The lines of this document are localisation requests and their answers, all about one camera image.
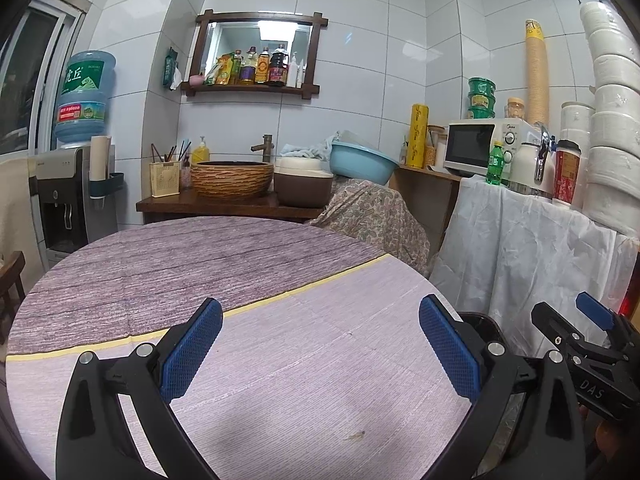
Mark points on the green instant noodle bowl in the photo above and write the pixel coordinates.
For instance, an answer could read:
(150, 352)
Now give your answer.
(481, 107)
(481, 86)

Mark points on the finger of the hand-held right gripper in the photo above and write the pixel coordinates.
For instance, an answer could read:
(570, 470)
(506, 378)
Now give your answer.
(595, 310)
(560, 327)

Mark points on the wooden cabinet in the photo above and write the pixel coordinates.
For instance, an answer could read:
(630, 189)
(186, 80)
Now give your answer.
(425, 200)

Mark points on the bundle of chopsticks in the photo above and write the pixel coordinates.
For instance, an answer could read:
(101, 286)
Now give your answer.
(172, 152)

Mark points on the small pink ornament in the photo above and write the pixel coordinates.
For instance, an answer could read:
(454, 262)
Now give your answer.
(196, 80)

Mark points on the brown and cream rice cooker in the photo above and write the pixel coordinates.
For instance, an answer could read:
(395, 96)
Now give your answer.
(302, 185)

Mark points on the grey water dispenser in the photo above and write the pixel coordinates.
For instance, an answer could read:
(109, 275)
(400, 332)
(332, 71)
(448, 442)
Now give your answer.
(65, 200)

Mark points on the stack of white disposable bowls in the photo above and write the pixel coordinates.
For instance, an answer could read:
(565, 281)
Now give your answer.
(612, 135)

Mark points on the light blue plastic basin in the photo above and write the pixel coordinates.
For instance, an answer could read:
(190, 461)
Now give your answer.
(362, 162)

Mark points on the wooden chair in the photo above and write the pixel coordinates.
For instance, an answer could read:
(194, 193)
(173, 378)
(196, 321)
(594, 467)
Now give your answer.
(12, 285)

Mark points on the white plastic sheet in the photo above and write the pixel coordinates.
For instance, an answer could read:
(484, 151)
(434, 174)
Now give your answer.
(525, 250)

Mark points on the dark brown trash bin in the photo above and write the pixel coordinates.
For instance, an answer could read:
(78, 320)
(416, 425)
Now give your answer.
(487, 330)

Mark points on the green tissue pack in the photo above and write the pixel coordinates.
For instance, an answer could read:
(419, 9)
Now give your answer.
(170, 67)

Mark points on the white microwave oven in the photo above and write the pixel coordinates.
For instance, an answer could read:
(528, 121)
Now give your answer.
(475, 147)

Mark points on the tall stack of paper cups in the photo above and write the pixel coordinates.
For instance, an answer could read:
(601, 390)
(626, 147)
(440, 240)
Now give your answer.
(536, 75)

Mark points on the cream chopstick holder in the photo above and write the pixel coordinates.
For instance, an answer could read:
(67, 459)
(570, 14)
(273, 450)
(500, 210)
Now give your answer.
(165, 180)

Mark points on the round table with purple cloth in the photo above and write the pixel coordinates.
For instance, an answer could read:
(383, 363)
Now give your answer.
(300, 320)

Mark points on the yellow soap bottle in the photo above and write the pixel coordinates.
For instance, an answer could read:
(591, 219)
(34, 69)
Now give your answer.
(201, 152)

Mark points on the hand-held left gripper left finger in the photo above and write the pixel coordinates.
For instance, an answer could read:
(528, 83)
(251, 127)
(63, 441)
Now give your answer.
(192, 345)

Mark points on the floral patterned cloth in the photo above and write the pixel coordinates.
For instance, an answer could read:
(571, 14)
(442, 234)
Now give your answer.
(380, 220)

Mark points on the red paper cup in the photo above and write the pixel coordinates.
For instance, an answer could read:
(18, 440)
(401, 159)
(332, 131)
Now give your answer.
(566, 175)

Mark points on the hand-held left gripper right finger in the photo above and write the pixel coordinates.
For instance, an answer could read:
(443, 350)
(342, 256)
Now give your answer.
(447, 342)

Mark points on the row of condiment bottles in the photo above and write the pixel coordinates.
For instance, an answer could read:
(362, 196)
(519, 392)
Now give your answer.
(260, 67)

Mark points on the wooden framed wall shelf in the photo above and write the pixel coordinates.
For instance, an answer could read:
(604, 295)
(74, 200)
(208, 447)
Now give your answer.
(255, 91)

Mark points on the glass jar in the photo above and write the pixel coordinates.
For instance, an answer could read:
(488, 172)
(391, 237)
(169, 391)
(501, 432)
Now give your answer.
(436, 150)

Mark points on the white kettle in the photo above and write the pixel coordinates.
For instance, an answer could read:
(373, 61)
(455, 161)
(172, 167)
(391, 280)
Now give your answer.
(525, 170)

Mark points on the clear snack jar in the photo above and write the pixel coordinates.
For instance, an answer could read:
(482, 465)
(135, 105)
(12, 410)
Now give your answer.
(516, 109)

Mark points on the teal cup holder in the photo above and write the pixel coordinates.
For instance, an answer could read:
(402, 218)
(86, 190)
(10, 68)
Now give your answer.
(107, 182)

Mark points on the bronze faucet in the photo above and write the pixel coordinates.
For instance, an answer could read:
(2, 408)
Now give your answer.
(265, 147)

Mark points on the yellow wrap roll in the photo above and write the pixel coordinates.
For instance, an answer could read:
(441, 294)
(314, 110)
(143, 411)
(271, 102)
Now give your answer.
(417, 135)

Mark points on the woven pattern sink bowl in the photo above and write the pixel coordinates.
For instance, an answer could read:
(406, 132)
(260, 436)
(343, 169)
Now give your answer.
(232, 180)

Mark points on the green plastic bottle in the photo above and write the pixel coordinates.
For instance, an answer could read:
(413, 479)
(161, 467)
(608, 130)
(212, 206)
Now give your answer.
(496, 165)

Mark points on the red plastic bag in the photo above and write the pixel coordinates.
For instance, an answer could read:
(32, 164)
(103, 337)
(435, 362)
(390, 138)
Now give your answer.
(631, 307)

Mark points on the dark wooden counter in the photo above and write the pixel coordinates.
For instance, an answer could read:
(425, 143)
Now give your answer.
(165, 207)

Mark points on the blue water jug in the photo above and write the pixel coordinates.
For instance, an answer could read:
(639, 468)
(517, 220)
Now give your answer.
(85, 95)

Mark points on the light blue towel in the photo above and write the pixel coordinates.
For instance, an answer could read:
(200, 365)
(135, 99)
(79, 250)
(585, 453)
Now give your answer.
(305, 149)

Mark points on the window frame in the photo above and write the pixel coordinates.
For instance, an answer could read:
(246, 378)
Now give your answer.
(35, 60)

